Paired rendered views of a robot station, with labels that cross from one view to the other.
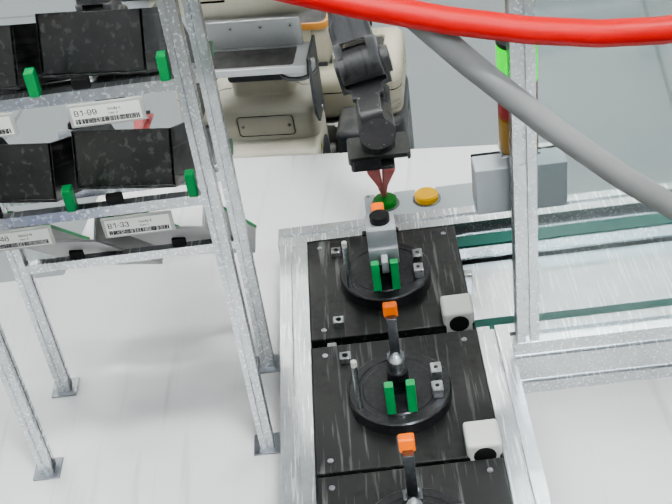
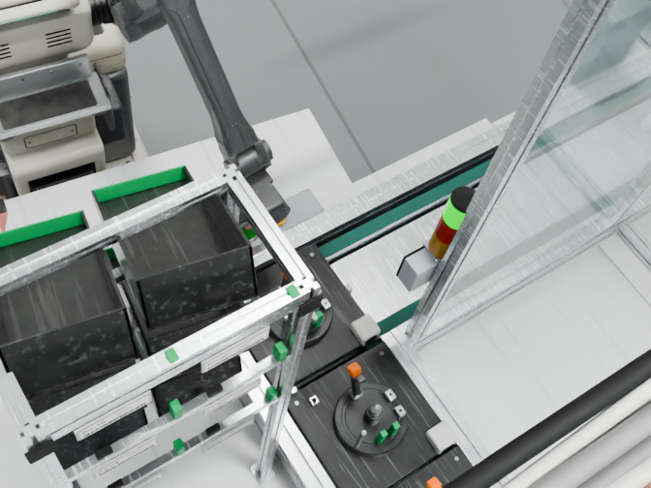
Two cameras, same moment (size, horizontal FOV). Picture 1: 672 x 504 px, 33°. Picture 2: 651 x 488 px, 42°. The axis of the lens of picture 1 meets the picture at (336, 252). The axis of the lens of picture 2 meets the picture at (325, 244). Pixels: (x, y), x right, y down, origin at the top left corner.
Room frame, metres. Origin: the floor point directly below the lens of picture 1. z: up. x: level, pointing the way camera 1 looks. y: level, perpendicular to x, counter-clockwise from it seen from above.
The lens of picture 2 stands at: (0.85, 0.47, 2.50)
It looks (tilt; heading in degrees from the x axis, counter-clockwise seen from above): 59 degrees down; 311
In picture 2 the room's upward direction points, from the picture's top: 14 degrees clockwise
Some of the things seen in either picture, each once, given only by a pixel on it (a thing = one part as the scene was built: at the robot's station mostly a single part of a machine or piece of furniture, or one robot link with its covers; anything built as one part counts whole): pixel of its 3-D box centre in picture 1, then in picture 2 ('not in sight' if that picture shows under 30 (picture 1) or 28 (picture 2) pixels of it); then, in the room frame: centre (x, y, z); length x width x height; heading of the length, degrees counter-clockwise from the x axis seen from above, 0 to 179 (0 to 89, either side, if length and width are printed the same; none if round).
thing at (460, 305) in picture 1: (457, 313); (364, 330); (1.25, -0.16, 0.97); 0.05 x 0.05 x 0.04; 87
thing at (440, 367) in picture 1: (398, 375); (373, 413); (1.09, -0.06, 1.01); 0.24 x 0.24 x 0.13; 87
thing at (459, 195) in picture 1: (427, 212); (275, 226); (1.56, -0.17, 0.93); 0.21 x 0.07 x 0.06; 87
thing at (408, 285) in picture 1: (385, 274); (297, 312); (1.35, -0.07, 0.98); 0.14 x 0.14 x 0.02
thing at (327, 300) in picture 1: (386, 284); (296, 316); (1.35, -0.07, 0.96); 0.24 x 0.24 x 0.02; 87
